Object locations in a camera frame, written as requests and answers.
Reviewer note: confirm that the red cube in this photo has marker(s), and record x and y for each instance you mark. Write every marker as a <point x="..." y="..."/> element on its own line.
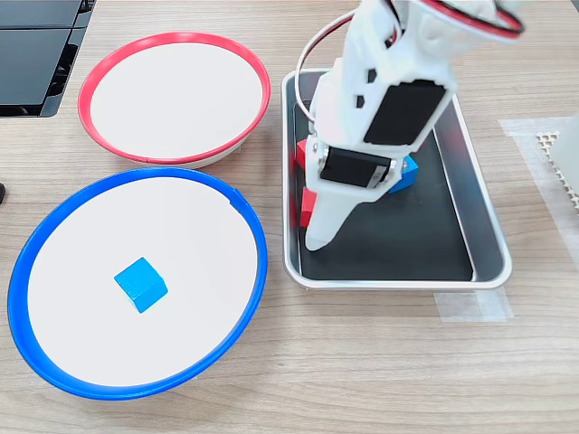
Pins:
<point x="300" y="156"/>
<point x="307" y="208"/>

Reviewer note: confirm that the blue cube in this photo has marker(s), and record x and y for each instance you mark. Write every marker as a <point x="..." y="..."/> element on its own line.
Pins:
<point x="141" y="285"/>
<point x="407" y="178"/>

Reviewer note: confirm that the black tray mat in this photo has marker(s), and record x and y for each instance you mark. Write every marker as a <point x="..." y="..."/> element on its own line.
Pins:
<point x="407" y="244"/>

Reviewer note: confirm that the steel tray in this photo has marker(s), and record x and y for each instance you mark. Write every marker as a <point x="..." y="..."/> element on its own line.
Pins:
<point x="488" y="253"/>

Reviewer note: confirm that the clear tape patch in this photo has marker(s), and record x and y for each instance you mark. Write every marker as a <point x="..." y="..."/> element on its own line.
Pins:
<point x="524" y="135"/>
<point x="475" y="306"/>

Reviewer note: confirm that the red-rimmed white plate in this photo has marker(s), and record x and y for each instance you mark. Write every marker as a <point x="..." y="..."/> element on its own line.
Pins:
<point x="176" y="99"/>

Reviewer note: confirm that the blue-rimmed white plate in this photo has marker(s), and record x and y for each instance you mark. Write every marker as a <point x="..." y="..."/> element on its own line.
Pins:
<point x="90" y="316"/>

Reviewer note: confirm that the small black object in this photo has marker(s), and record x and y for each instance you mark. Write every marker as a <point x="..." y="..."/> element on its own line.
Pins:
<point x="2" y="193"/>

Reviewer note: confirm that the black flat electronic device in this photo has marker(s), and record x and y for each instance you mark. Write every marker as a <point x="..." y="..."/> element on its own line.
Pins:
<point x="31" y="59"/>

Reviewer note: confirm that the pale perforated base plate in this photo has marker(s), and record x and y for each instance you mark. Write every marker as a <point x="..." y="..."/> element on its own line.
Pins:
<point x="545" y="144"/>

